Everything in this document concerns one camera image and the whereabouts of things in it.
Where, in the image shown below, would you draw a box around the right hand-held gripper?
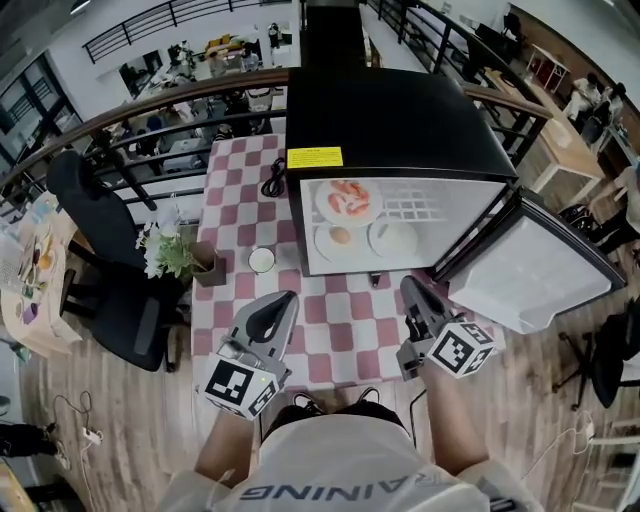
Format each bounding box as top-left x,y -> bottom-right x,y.
395,275 -> 497,381

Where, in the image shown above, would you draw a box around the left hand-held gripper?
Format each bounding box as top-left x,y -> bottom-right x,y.
198,291 -> 302,421

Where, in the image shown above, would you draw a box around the white round plate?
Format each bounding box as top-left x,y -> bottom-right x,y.
366,215 -> 421,259
313,223 -> 358,264
315,178 -> 384,228

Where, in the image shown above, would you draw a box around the black mini fridge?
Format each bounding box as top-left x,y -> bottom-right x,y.
284,66 -> 629,335

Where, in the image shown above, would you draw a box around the person's left forearm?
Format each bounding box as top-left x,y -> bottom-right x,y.
193,411 -> 264,489

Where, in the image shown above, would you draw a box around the person's right forearm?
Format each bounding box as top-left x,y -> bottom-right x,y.
422,364 -> 494,482

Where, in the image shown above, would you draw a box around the white mug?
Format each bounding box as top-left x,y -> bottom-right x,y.
247,246 -> 277,276

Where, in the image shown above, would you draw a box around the pink white checked tablecloth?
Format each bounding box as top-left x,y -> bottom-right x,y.
191,133 -> 507,392

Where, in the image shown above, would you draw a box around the brown paper vase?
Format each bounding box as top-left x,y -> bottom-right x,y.
190,240 -> 228,288

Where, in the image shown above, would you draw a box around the person's left shoe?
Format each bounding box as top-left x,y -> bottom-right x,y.
291,392 -> 322,415

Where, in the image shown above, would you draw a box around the person's black shorts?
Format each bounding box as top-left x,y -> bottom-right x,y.
262,398 -> 407,442

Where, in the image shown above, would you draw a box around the white flower bouquet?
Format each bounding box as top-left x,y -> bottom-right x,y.
135,196 -> 202,282

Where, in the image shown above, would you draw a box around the black office chair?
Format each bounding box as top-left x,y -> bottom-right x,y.
551,298 -> 640,412
45,149 -> 189,374

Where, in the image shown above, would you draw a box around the person's white shirt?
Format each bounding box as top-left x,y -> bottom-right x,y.
154,413 -> 542,512

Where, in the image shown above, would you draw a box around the light wooden table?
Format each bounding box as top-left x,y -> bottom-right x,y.
486,69 -> 609,197

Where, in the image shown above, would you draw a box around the cream cloth side table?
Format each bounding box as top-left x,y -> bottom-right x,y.
0,192 -> 84,359

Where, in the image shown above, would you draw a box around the wood-topped black railing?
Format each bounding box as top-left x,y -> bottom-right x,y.
0,67 -> 555,221

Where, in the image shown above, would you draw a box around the black metal railing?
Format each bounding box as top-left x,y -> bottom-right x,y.
82,0 -> 301,65

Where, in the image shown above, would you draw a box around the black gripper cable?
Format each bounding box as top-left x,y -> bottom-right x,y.
408,388 -> 427,447

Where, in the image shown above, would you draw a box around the black coiled cable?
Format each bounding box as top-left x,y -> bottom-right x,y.
260,156 -> 288,199

